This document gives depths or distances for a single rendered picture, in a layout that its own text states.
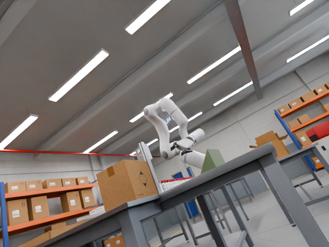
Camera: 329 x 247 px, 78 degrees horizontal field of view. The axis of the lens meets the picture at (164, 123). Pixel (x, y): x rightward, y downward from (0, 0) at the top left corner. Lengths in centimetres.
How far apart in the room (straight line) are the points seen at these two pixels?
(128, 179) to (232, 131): 858
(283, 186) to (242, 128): 860
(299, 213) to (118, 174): 95
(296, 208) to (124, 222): 68
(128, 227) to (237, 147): 883
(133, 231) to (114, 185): 51
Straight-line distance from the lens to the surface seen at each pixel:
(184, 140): 151
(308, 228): 100
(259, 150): 95
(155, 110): 174
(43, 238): 132
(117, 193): 136
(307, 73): 1001
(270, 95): 982
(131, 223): 92
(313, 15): 694
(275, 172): 96
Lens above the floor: 74
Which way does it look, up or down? 22 degrees up
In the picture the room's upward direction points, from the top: 23 degrees counter-clockwise
